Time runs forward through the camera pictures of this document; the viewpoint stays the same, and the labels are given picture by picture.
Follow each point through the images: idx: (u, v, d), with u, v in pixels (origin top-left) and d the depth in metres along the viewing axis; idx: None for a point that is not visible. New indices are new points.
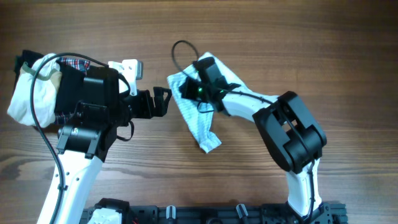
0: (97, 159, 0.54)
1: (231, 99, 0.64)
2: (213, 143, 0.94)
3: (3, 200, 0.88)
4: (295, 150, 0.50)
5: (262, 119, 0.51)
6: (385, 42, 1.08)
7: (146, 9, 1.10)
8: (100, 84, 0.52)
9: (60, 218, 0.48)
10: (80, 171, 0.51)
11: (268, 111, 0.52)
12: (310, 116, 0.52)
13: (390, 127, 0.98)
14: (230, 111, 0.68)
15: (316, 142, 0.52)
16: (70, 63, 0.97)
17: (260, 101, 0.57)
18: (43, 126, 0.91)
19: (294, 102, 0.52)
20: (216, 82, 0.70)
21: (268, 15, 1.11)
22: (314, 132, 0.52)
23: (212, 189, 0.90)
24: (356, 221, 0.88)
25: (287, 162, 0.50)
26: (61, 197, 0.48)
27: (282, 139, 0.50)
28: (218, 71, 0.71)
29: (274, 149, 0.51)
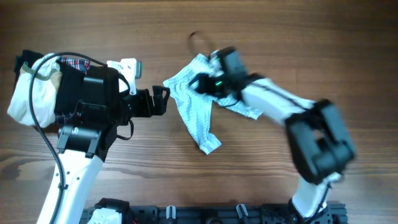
0: (97, 159, 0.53)
1: (253, 91, 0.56)
2: (213, 144, 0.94)
3: (3, 200, 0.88)
4: (323, 162, 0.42)
5: (293, 124, 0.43)
6: (385, 42, 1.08)
7: (146, 9, 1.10)
8: (100, 84, 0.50)
9: (60, 216, 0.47)
10: (80, 170, 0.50)
11: (300, 116, 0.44)
12: (342, 129, 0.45)
13: (391, 127, 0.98)
14: (250, 104, 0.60)
15: (347, 157, 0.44)
16: (70, 63, 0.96)
17: (291, 103, 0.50)
18: (43, 126, 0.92)
19: (328, 111, 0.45)
20: (236, 72, 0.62)
21: (268, 15, 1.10)
22: (346, 147, 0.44)
23: (212, 189, 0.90)
24: (356, 221, 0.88)
25: (311, 174, 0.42)
26: (61, 195, 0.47)
27: (311, 149, 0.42)
28: (238, 60, 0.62)
29: (299, 157, 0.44)
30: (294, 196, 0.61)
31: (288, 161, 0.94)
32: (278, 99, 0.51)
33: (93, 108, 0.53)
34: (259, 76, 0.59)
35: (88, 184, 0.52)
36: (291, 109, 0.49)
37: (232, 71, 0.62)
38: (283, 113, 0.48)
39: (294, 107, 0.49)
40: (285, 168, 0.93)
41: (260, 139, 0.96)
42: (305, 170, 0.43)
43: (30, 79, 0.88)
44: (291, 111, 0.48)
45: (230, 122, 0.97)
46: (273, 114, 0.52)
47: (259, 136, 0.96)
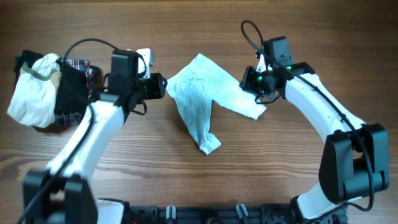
0: (120, 111, 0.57)
1: (300, 86, 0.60)
2: (213, 144, 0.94)
3: (3, 200, 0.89)
4: (353, 185, 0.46)
5: (337, 143, 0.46)
6: (386, 42, 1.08)
7: (146, 9, 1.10)
8: (125, 59, 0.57)
9: (86, 146, 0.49)
10: (109, 112, 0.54)
11: (346, 136, 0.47)
12: (386, 160, 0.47)
13: (391, 127, 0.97)
14: (290, 96, 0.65)
15: (378, 186, 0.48)
16: (70, 63, 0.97)
17: (340, 119, 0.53)
18: (43, 126, 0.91)
19: (378, 137, 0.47)
20: (280, 59, 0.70)
21: (268, 14, 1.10)
22: (381, 177, 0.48)
23: (212, 189, 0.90)
24: (356, 221, 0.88)
25: (338, 194, 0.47)
26: (90, 129, 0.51)
27: (347, 171, 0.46)
28: (286, 49, 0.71)
29: (331, 176, 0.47)
30: (301, 195, 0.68)
31: (288, 161, 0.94)
32: (326, 108, 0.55)
33: (118, 79, 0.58)
34: (309, 70, 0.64)
35: (109, 130, 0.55)
36: (339, 124, 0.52)
37: (277, 58, 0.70)
38: (329, 127, 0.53)
39: (342, 124, 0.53)
40: (285, 168, 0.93)
41: (260, 139, 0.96)
42: (333, 188, 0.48)
43: (30, 79, 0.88)
44: (337, 127, 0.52)
45: (229, 122, 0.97)
46: (317, 118, 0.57)
47: (259, 136, 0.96)
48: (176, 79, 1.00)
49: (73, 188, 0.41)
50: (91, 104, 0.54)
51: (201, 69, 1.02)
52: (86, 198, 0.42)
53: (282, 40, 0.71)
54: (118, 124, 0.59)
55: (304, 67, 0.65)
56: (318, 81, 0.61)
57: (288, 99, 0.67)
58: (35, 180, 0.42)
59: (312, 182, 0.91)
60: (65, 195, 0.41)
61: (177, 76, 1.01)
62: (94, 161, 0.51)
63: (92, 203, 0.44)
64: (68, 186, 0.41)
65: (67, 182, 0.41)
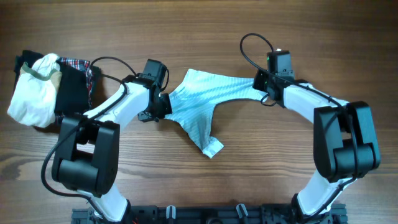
0: (146, 95, 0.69)
1: (293, 89, 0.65)
2: (215, 147, 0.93)
3: (4, 200, 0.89)
4: (343, 158, 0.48)
5: (323, 114, 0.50)
6: (386, 42, 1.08)
7: (146, 9, 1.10)
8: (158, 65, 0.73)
9: (119, 107, 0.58)
10: (139, 89, 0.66)
11: (333, 110, 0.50)
12: (372, 134, 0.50)
13: (391, 127, 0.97)
14: (289, 104, 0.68)
15: (367, 162, 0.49)
16: (70, 63, 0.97)
17: (327, 101, 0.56)
18: (43, 126, 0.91)
19: (362, 112, 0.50)
20: (282, 72, 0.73)
21: (268, 14, 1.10)
22: (370, 152, 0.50)
23: (212, 189, 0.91)
24: (356, 221, 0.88)
25: (329, 167, 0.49)
26: (124, 96, 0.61)
27: (334, 142, 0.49)
28: (288, 63, 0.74)
29: (322, 148, 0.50)
30: (301, 191, 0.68)
31: (288, 162, 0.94)
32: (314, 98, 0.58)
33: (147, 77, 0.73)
34: (304, 81, 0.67)
35: (136, 107, 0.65)
36: (325, 104, 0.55)
37: (279, 71, 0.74)
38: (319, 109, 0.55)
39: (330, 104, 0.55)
40: (284, 168, 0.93)
41: (260, 139, 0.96)
42: (324, 161, 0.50)
43: (30, 79, 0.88)
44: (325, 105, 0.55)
45: (230, 123, 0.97)
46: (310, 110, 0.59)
47: (259, 136, 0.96)
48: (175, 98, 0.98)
49: (105, 133, 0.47)
50: (125, 83, 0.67)
51: (196, 80, 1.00)
52: (113, 144, 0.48)
53: (286, 54, 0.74)
54: (143, 107, 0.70)
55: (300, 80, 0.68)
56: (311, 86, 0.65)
57: (287, 106, 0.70)
58: (71, 122, 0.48)
59: None
60: (97, 137, 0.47)
61: (174, 95, 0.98)
62: (122, 124, 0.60)
63: (116, 155, 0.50)
64: (101, 130, 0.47)
65: (101, 127, 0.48)
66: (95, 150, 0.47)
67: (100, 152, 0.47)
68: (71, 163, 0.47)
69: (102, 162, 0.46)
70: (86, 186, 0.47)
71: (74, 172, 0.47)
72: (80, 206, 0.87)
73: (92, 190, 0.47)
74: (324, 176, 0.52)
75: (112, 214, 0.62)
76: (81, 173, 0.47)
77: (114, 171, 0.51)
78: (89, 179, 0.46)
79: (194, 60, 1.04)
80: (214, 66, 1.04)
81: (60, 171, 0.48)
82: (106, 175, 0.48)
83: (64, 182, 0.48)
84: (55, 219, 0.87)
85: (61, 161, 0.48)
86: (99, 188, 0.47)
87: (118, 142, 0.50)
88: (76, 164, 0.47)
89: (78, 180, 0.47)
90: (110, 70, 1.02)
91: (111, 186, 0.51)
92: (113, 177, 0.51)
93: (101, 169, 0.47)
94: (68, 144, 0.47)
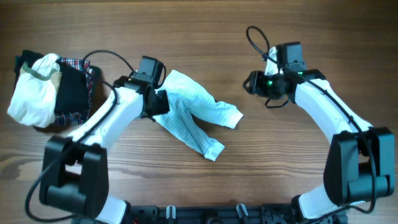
0: (140, 100, 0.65)
1: (310, 90, 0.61)
2: (216, 149, 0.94)
3: (3, 200, 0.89)
4: (357, 187, 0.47)
5: (342, 142, 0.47)
6: (385, 42, 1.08)
7: (145, 9, 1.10)
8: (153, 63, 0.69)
9: (107, 122, 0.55)
10: (130, 97, 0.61)
11: (353, 137, 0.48)
12: (392, 165, 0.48)
13: (390, 127, 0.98)
14: (302, 101, 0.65)
15: (380, 191, 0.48)
16: (70, 63, 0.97)
17: (347, 121, 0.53)
18: (43, 126, 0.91)
19: (385, 141, 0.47)
20: (293, 64, 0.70)
21: (268, 15, 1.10)
22: (385, 181, 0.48)
23: (212, 189, 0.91)
24: (356, 221, 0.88)
25: (342, 195, 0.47)
26: (113, 107, 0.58)
27: (352, 172, 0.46)
28: (299, 54, 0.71)
29: (336, 175, 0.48)
30: (304, 194, 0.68)
31: (288, 162, 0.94)
32: (334, 111, 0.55)
33: (142, 76, 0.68)
34: (320, 75, 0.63)
35: (129, 115, 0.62)
36: (345, 124, 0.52)
37: (290, 63, 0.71)
38: (336, 127, 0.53)
39: (349, 124, 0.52)
40: (284, 168, 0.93)
41: (260, 139, 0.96)
42: (336, 188, 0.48)
43: (30, 79, 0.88)
44: (344, 127, 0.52)
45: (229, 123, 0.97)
46: (325, 119, 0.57)
47: (259, 136, 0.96)
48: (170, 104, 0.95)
49: (91, 158, 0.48)
50: (115, 89, 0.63)
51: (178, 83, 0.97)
52: (99, 171, 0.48)
53: (296, 46, 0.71)
54: (138, 111, 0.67)
55: (316, 74, 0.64)
56: (328, 86, 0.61)
57: (299, 102, 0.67)
58: (56, 147, 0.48)
59: (312, 183, 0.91)
60: (84, 162, 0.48)
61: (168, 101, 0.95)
62: (112, 138, 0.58)
63: (105, 178, 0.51)
64: (87, 155, 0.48)
65: (86, 153, 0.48)
66: (82, 178, 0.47)
67: (86, 180, 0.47)
68: (59, 190, 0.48)
69: (90, 188, 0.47)
70: (76, 211, 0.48)
71: (63, 198, 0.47)
72: None
73: (83, 214, 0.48)
74: (332, 200, 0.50)
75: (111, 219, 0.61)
76: (69, 198, 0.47)
77: (104, 193, 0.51)
78: (78, 205, 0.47)
79: (194, 60, 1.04)
80: (214, 66, 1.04)
81: (49, 196, 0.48)
82: (95, 200, 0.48)
83: (53, 206, 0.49)
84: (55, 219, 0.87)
85: (48, 186, 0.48)
86: (88, 213, 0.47)
87: (105, 166, 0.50)
88: (64, 190, 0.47)
89: (67, 206, 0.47)
90: (110, 70, 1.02)
91: (101, 209, 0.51)
92: (103, 200, 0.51)
93: (89, 195, 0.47)
94: (54, 170, 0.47)
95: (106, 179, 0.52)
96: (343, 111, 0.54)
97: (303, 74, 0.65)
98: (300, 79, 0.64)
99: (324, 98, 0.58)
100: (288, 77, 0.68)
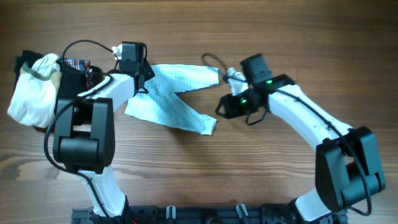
0: (132, 82, 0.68)
1: (282, 99, 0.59)
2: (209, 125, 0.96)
3: (3, 200, 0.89)
4: (350, 193, 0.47)
5: (327, 153, 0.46)
6: (386, 42, 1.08)
7: (146, 9, 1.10)
8: (132, 46, 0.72)
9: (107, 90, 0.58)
10: (124, 76, 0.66)
11: (337, 145, 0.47)
12: (379, 163, 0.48)
13: (391, 127, 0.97)
14: (273, 109, 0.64)
15: (372, 188, 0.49)
16: (70, 63, 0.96)
17: (326, 127, 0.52)
18: (43, 126, 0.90)
19: (367, 143, 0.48)
20: (260, 76, 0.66)
21: (268, 15, 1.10)
22: (375, 178, 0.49)
23: (212, 189, 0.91)
24: (356, 221, 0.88)
25: (337, 203, 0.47)
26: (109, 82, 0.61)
27: (342, 180, 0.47)
28: (265, 65, 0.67)
29: (328, 185, 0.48)
30: (300, 197, 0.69)
31: (288, 162, 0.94)
32: (312, 118, 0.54)
33: (128, 63, 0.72)
34: (290, 82, 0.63)
35: (122, 94, 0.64)
36: (326, 132, 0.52)
37: (257, 74, 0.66)
38: (317, 135, 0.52)
39: (329, 131, 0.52)
40: (284, 169, 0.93)
41: (260, 139, 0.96)
42: (331, 197, 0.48)
43: (30, 79, 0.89)
44: (325, 134, 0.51)
45: (230, 123, 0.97)
46: (302, 128, 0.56)
47: (259, 136, 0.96)
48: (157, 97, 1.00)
49: (98, 105, 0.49)
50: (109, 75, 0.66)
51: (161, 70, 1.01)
52: (109, 118, 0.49)
53: (259, 56, 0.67)
54: (130, 94, 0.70)
55: (284, 81, 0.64)
56: (299, 91, 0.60)
57: (273, 112, 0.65)
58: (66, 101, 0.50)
59: (312, 182, 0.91)
60: (93, 112, 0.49)
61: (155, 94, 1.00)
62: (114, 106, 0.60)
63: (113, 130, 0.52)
64: (96, 104, 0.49)
65: (94, 102, 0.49)
66: (92, 127, 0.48)
67: (96, 127, 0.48)
68: (71, 140, 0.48)
69: (100, 134, 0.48)
70: (89, 162, 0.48)
71: (73, 150, 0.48)
72: (81, 205, 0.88)
73: (96, 165, 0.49)
74: (328, 206, 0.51)
75: (112, 206, 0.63)
76: (82, 148, 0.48)
77: (113, 147, 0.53)
78: (89, 155, 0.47)
79: (194, 60, 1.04)
80: (214, 66, 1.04)
81: (61, 150, 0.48)
82: (106, 146, 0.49)
83: (66, 162, 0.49)
84: (56, 219, 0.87)
85: (60, 140, 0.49)
86: (102, 160, 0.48)
87: (113, 117, 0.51)
88: (74, 142, 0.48)
89: (80, 156, 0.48)
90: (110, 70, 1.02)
91: (111, 161, 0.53)
92: (112, 154, 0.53)
93: (101, 140, 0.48)
94: (65, 119, 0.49)
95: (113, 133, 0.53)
96: (320, 117, 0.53)
97: (272, 84, 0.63)
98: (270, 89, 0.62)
99: (298, 106, 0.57)
100: (258, 88, 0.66)
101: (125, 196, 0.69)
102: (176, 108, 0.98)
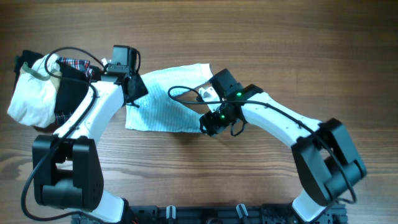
0: (120, 91, 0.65)
1: (253, 108, 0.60)
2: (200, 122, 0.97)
3: (3, 200, 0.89)
4: (334, 186, 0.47)
5: (301, 150, 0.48)
6: (385, 42, 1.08)
7: (146, 9, 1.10)
8: (125, 51, 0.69)
9: (91, 116, 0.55)
10: (109, 88, 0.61)
11: (310, 142, 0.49)
12: (354, 150, 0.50)
13: (391, 127, 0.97)
14: (248, 119, 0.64)
15: (356, 177, 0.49)
16: (70, 63, 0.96)
17: (298, 125, 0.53)
18: (43, 126, 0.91)
19: (337, 133, 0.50)
20: (229, 89, 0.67)
21: (268, 15, 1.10)
22: (356, 167, 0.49)
23: (212, 189, 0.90)
24: (356, 221, 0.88)
25: (324, 198, 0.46)
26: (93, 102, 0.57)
27: (322, 173, 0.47)
28: (231, 78, 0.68)
29: (311, 182, 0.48)
30: (295, 200, 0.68)
31: (288, 162, 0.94)
32: (283, 121, 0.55)
33: (117, 66, 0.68)
34: (258, 90, 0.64)
35: (109, 111, 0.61)
36: (297, 131, 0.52)
37: (226, 89, 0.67)
38: (290, 135, 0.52)
39: (300, 129, 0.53)
40: (284, 168, 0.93)
41: (260, 139, 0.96)
42: (317, 192, 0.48)
43: (30, 79, 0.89)
44: (298, 134, 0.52)
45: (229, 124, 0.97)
46: (277, 132, 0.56)
47: (259, 137, 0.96)
48: (157, 102, 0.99)
49: (79, 150, 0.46)
50: (91, 83, 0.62)
51: (155, 76, 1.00)
52: (92, 160, 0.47)
53: (225, 71, 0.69)
54: (119, 104, 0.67)
55: (254, 90, 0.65)
56: (267, 98, 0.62)
57: (248, 121, 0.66)
58: (42, 145, 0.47)
59: None
60: (74, 157, 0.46)
61: (154, 100, 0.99)
62: (97, 130, 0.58)
63: (97, 168, 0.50)
64: (75, 148, 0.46)
65: (74, 145, 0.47)
66: (74, 172, 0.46)
67: (78, 170, 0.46)
68: (53, 187, 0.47)
69: (83, 180, 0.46)
70: (75, 206, 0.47)
71: (59, 195, 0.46)
72: None
73: (83, 208, 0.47)
74: (319, 203, 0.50)
75: (111, 216, 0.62)
76: (66, 194, 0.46)
77: (100, 183, 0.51)
78: (75, 200, 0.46)
79: (194, 60, 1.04)
80: (214, 66, 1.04)
81: (44, 196, 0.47)
82: (91, 190, 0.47)
83: (51, 205, 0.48)
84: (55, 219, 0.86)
85: (42, 186, 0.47)
86: (87, 205, 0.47)
87: (96, 156, 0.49)
88: (58, 187, 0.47)
89: (64, 202, 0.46)
90: None
91: (99, 198, 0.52)
92: (100, 190, 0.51)
93: (84, 186, 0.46)
94: (44, 168, 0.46)
95: (99, 169, 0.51)
96: (290, 117, 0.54)
97: (242, 96, 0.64)
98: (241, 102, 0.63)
99: (269, 112, 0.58)
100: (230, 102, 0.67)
101: (123, 201, 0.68)
102: (176, 112, 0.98)
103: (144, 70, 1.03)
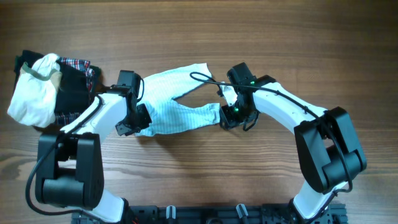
0: (124, 103, 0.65)
1: (264, 95, 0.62)
2: (209, 116, 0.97)
3: (3, 200, 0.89)
4: (332, 172, 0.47)
5: (305, 133, 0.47)
6: (386, 42, 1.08)
7: (146, 9, 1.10)
8: (131, 74, 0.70)
9: (96, 118, 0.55)
10: (114, 98, 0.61)
11: (313, 126, 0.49)
12: (356, 140, 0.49)
13: (390, 127, 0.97)
14: (259, 106, 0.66)
15: (356, 167, 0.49)
16: (70, 63, 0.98)
17: (304, 111, 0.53)
18: (43, 126, 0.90)
19: (342, 121, 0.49)
20: (244, 81, 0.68)
21: (268, 15, 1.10)
22: (356, 157, 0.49)
23: (213, 189, 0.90)
24: (356, 221, 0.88)
25: (321, 182, 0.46)
26: (99, 107, 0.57)
27: (321, 159, 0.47)
28: (247, 71, 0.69)
29: (310, 166, 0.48)
30: (296, 197, 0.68)
31: (288, 162, 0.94)
32: (290, 106, 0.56)
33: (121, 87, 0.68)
34: (270, 79, 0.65)
35: (112, 119, 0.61)
36: (302, 116, 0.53)
37: (242, 81, 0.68)
38: (295, 121, 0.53)
39: (306, 115, 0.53)
40: (284, 168, 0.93)
41: (260, 139, 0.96)
42: (314, 178, 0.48)
43: (30, 79, 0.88)
44: (302, 118, 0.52)
45: None
46: (285, 119, 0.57)
47: (260, 136, 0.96)
48: (160, 109, 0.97)
49: (84, 144, 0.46)
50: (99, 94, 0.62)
51: (154, 79, 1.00)
52: (96, 155, 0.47)
53: (243, 65, 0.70)
54: (121, 116, 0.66)
55: (267, 80, 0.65)
56: (279, 86, 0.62)
57: (259, 110, 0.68)
58: (47, 140, 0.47)
59: None
60: (78, 150, 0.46)
61: (156, 107, 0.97)
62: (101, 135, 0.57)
63: (100, 167, 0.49)
64: (80, 142, 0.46)
65: (79, 139, 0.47)
66: (78, 165, 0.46)
67: (83, 164, 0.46)
68: (55, 182, 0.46)
69: (86, 174, 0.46)
70: (74, 203, 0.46)
71: (60, 189, 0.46)
72: None
73: (81, 205, 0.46)
74: (314, 190, 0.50)
75: (110, 217, 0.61)
76: (68, 189, 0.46)
77: (101, 183, 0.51)
78: (76, 195, 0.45)
79: (194, 60, 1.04)
80: (214, 66, 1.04)
81: (45, 192, 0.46)
82: (93, 187, 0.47)
83: (50, 201, 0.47)
84: (55, 219, 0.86)
85: (43, 182, 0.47)
86: (88, 203, 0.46)
87: (99, 152, 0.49)
88: (60, 183, 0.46)
89: (65, 198, 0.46)
90: (110, 70, 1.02)
91: (99, 198, 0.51)
92: (101, 190, 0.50)
93: (86, 183, 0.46)
94: (47, 162, 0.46)
95: (101, 168, 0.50)
96: (296, 102, 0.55)
97: (255, 84, 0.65)
98: (253, 89, 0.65)
99: (278, 98, 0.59)
100: (243, 91, 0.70)
101: (123, 201, 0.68)
102: (181, 112, 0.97)
103: (144, 70, 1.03)
